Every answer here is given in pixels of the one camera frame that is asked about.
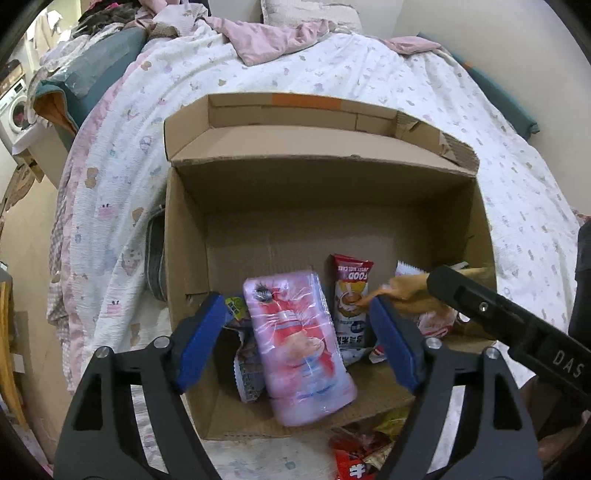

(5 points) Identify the grey white pillow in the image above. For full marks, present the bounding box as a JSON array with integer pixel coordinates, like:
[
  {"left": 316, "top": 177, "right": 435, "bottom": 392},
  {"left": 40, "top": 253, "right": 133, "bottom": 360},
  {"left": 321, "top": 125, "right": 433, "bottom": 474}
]
[{"left": 260, "top": 0, "right": 364, "bottom": 34}]

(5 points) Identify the person's right hand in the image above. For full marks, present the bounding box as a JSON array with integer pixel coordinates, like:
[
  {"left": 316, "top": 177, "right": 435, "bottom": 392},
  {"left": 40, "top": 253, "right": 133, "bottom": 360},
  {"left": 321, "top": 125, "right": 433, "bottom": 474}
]
[{"left": 536, "top": 431, "right": 578, "bottom": 468}]

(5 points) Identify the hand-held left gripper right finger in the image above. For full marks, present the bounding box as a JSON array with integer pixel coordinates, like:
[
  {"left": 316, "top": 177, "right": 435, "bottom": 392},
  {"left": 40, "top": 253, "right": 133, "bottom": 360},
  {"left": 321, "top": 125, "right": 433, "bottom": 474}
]
[{"left": 369, "top": 295, "right": 544, "bottom": 480}]

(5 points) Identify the orange snack packet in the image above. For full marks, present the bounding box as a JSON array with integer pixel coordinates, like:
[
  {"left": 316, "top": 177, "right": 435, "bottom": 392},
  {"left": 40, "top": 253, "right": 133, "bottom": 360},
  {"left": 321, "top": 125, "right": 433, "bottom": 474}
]
[{"left": 368, "top": 267, "right": 491, "bottom": 317}]

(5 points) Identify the blue chips bag yellow print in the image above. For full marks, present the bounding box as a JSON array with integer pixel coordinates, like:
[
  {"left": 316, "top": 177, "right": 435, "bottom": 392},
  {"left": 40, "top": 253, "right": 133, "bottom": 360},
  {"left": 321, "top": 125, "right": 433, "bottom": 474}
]
[{"left": 224, "top": 295, "right": 251, "bottom": 326}]

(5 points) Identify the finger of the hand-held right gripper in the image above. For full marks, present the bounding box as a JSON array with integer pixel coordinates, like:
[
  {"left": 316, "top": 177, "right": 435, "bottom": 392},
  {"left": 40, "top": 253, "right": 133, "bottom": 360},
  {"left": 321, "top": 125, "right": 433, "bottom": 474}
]
[{"left": 427, "top": 265, "right": 513, "bottom": 344}]

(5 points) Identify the large red snack packet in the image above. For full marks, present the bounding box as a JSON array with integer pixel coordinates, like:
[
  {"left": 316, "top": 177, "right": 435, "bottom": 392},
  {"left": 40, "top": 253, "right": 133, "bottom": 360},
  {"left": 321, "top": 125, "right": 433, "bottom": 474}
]
[{"left": 329, "top": 427, "right": 394, "bottom": 480}]

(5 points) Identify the teal cushion with orange side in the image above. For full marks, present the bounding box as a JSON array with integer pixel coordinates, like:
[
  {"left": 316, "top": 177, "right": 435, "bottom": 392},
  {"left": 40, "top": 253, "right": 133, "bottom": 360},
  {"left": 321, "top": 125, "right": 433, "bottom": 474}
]
[{"left": 33, "top": 27, "right": 149, "bottom": 136}]

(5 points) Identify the long teal cushion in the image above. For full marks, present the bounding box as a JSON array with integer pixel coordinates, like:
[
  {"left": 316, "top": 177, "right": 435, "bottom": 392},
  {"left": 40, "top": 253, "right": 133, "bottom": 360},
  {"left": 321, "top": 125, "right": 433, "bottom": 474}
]
[{"left": 418, "top": 31, "right": 540, "bottom": 136}]

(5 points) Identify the brown patterned rug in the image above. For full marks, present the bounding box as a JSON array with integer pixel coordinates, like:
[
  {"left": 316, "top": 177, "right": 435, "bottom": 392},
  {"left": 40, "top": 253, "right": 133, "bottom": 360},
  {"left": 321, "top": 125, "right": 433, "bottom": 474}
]
[{"left": 0, "top": 164, "right": 37, "bottom": 214}]

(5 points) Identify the pile of clothes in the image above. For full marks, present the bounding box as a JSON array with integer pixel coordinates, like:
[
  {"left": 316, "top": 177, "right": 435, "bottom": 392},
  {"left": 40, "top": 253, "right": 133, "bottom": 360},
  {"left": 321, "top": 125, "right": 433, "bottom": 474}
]
[{"left": 28, "top": 0, "right": 155, "bottom": 63}]

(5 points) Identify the pink blanket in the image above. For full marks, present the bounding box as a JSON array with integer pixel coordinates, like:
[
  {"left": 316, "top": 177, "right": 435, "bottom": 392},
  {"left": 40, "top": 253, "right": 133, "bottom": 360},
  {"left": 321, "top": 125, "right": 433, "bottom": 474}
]
[{"left": 139, "top": 0, "right": 444, "bottom": 66}]

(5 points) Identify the pink white snack packet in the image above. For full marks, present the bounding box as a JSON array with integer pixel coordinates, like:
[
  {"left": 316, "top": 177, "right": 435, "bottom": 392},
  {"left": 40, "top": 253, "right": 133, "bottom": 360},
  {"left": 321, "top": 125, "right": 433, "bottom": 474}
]
[{"left": 243, "top": 270, "right": 358, "bottom": 426}]

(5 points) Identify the yellow wooden chair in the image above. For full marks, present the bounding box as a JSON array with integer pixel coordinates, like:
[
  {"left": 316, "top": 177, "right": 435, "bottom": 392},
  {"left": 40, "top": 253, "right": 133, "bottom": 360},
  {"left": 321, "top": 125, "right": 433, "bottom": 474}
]
[{"left": 0, "top": 263, "right": 29, "bottom": 432}]

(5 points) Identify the white pink zigzag-edged packet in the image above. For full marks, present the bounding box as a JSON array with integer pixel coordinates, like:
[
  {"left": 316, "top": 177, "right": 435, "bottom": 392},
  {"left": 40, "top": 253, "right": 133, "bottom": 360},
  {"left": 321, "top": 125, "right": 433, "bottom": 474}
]
[{"left": 394, "top": 260, "right": 459, "bottom": 340}]

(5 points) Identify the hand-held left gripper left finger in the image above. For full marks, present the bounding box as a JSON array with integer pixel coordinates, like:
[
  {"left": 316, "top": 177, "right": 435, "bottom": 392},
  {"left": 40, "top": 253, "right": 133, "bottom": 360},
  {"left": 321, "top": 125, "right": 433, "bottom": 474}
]
[{"left": 54, "top": 292, "right": 228, "bottom": 480}]

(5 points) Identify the brown cardboard box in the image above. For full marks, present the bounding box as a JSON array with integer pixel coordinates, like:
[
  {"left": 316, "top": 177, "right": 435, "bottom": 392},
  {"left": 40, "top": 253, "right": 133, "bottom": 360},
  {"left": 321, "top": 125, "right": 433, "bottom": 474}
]
[{"left": 163, "top": 93, "right": 498, "bottom": 441}]

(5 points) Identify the silver packet green label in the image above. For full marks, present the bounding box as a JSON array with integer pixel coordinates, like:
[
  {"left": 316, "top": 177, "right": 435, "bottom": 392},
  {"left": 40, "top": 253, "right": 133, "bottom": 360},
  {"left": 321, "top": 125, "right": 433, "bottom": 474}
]
[{"left": 233, "top": 323, "right": 269, "bottom": 405}]

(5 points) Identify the white washing machine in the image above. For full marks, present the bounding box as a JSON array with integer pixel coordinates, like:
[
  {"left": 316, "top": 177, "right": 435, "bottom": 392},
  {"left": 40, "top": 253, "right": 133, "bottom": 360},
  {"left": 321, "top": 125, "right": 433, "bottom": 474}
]
[{"left": 0, "top": 78, "right": 38, "bottom": 149}]

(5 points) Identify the red white cake packet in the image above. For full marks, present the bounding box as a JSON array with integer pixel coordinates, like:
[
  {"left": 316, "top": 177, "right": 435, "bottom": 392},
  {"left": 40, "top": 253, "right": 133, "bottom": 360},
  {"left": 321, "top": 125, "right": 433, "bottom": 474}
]
[{"left": 331, "top": 253, "right": 378, "bottom": 366}]

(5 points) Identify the dark striped cloth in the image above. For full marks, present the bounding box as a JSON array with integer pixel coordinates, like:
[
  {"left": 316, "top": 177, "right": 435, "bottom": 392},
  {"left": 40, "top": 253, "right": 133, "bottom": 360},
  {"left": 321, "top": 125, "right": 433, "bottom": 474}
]
[{"left": 145, "top": 207, "right": 168, "bottom": 303}]

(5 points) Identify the white side table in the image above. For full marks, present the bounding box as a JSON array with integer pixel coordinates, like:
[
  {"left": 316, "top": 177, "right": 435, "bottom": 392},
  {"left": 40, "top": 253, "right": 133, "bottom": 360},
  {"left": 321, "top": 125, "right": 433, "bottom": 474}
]
[{"left": 13, "top": 124, "right": 80, "bottom": 188}]

